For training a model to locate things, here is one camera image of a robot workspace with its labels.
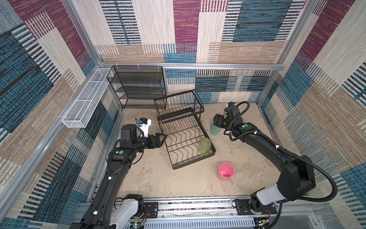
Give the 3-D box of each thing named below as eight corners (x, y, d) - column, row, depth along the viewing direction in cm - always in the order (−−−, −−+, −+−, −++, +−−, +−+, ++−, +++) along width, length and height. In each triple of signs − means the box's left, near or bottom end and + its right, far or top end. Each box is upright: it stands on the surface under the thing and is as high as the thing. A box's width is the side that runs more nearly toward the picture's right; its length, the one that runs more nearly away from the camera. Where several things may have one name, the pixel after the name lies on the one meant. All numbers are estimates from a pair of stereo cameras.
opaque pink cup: (218, 180, 85) (222, 174, 76) (217, 169, 89) (220, 161, 81) (233, 180, 85) (239, 174, 76) (231, 169, 89) (236, 161, 80)
